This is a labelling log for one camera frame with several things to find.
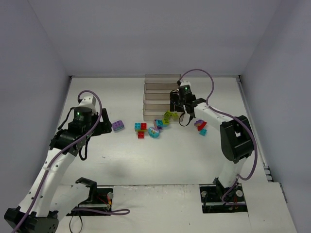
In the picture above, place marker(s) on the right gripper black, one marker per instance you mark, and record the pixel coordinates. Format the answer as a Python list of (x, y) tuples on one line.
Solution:
[(173, 104)]

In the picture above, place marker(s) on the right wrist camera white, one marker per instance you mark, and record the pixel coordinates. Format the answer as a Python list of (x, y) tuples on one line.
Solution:
[(182, 84)]

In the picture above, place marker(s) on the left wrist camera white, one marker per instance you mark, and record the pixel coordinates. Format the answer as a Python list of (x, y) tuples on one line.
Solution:
[(89, 102)]

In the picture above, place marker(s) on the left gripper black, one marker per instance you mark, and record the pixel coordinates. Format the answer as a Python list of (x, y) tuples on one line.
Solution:
[(104, 121)]

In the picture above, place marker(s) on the clear bin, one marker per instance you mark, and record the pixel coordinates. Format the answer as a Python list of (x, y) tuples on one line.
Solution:
[(162, 78), (151, 112), (159, 88), (156, 98)]

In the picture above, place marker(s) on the green lego brick center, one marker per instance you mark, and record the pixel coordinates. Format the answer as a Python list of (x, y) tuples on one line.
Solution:
[(165, 122)]

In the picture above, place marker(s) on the purple rounded lego brick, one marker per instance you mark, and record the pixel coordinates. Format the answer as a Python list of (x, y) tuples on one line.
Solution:
[(117, 126)]

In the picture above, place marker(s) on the blue lego brick center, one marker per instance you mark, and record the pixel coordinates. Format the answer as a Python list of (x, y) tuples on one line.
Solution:
[(159, 122)]

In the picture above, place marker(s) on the blue green lego brick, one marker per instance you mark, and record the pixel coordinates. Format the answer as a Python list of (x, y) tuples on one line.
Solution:
[(137, 127)]

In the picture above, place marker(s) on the red lego brick upper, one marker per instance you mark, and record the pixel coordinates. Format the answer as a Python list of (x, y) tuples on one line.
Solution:
[(143, 127)]

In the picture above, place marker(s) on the red lego brick lower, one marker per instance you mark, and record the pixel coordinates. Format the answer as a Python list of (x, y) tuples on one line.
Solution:
[(141, 135)]

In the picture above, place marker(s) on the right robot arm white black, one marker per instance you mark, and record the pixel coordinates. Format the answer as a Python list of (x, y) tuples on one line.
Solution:
[(236, 137)]

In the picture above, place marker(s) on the clear bin nearest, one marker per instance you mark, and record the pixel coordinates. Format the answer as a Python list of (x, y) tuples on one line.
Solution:
[(151, 112)]

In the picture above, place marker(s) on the red curved lego piece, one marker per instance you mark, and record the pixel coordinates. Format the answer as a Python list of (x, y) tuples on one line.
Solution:
[(202, 126)]

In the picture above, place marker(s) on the blue oval flower lego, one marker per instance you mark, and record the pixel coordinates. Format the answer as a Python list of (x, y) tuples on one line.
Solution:
[(153, 132)]

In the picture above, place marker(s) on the clear bin farthest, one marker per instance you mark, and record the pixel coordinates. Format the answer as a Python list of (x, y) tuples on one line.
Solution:
[(162, 78)]

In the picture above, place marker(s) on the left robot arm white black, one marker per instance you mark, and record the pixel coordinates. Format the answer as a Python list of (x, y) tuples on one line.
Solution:
[(37, 212)]

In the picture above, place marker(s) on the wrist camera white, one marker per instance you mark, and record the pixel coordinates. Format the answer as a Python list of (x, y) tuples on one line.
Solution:
[(89, 102), (182, 84)]

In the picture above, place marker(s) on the purple butterfly lego piece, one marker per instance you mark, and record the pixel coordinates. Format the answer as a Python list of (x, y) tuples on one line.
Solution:
[(156, 126)]

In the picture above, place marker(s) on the red lego brick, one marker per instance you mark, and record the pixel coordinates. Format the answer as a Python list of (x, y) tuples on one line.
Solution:
[(141, 135), (143, 127)]

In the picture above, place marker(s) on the blue small lego brick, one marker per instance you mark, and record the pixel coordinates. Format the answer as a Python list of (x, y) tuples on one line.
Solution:
[(203, 132)]

